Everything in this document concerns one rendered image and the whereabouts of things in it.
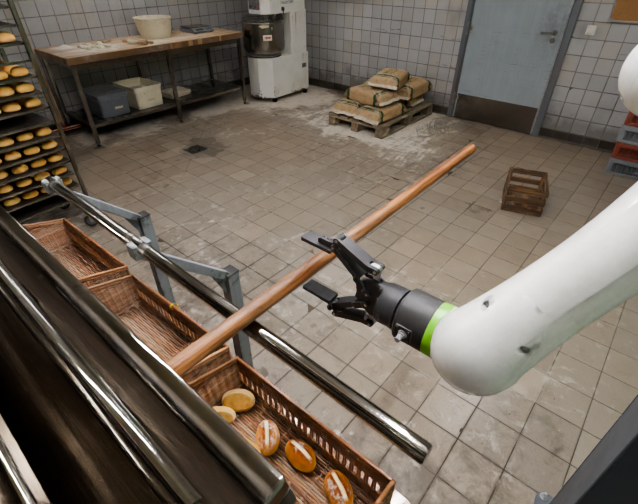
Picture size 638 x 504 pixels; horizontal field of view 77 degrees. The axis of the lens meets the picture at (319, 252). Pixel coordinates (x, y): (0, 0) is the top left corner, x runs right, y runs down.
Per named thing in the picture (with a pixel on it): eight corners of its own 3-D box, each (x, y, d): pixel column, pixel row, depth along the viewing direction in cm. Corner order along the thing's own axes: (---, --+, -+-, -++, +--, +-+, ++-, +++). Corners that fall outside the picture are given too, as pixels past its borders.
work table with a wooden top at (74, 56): (97, 148, 433) (65, 58, 380) (65, 132, 475) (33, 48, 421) (250, 103, 567) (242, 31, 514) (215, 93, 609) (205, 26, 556)
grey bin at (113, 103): (103, 119, 441) (96, 97, 427) (83, 110, 467) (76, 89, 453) (134, 112, 463) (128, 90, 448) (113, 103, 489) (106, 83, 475)
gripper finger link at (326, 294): (338, 293, 80) (338, 295, 80) (311, 278, 84) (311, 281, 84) (328, 301, 78) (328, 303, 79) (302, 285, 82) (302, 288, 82)
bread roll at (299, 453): (279, 453, 109) (278, 442, 106) (297, 437, 113) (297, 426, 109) (304, 481, 103) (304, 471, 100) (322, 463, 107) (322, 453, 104)
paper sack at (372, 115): (377, 128, 449) (377, 114, 438) (352, 121, 469) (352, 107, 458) (407, 113, 483) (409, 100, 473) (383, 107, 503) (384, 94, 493)
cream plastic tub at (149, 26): (149, 41, 457) (144, 20, 444) (130, 37, 479) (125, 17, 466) (181, 36, 483) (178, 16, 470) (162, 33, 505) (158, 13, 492)
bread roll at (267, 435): (255, 426, 115) (253, 415, 112) (278, 422, 116) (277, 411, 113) (256, 460, 108) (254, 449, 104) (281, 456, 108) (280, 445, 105)
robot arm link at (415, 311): (444, 327, 71) (454, 289, 66) (411, 369, 64) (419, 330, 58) (413, 312, 74) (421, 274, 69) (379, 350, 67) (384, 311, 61)
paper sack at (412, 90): (408, 103, 477) (409, 88, 467) (383, 98, 497) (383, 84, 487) (434, 91, 513) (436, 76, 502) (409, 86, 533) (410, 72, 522)
